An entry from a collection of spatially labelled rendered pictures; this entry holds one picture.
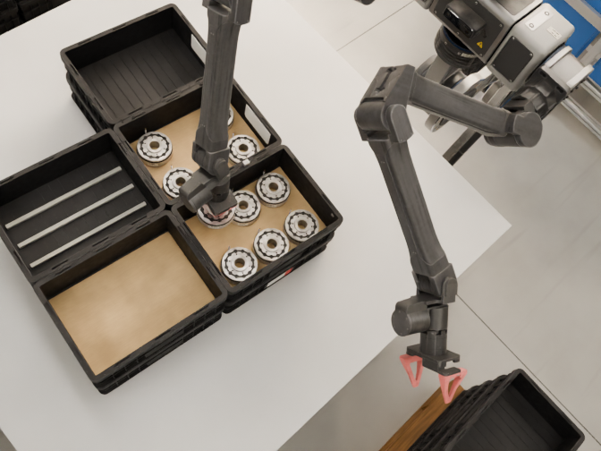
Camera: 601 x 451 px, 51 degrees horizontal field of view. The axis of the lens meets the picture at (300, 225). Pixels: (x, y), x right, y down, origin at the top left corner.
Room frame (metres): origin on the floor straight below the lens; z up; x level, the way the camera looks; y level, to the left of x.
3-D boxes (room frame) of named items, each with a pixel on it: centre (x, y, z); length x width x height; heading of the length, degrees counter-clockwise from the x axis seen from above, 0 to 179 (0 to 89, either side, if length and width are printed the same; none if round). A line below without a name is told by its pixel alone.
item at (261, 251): (0.71, 0.05, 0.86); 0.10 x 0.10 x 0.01
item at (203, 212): (0.69, 0.23, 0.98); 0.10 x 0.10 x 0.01
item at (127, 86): (1.06, 0.63, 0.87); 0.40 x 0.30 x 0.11; 149
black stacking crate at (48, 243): (0.56, 0.58, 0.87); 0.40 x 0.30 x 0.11; 149
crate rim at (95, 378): (0.41, 0.32, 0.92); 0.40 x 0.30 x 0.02; 149
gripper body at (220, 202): (0.68, 0.23, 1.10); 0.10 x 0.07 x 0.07; 54
